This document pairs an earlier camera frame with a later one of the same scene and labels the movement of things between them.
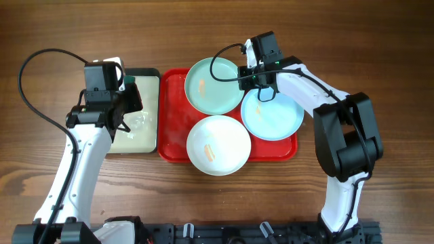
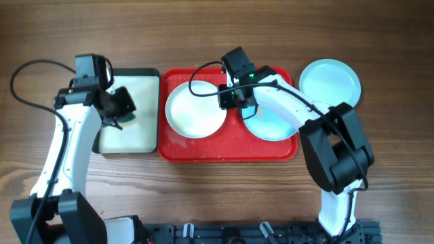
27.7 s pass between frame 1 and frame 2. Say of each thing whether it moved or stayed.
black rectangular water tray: stayed
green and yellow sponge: moved
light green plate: moved
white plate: moved
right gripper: moved
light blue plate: stayed
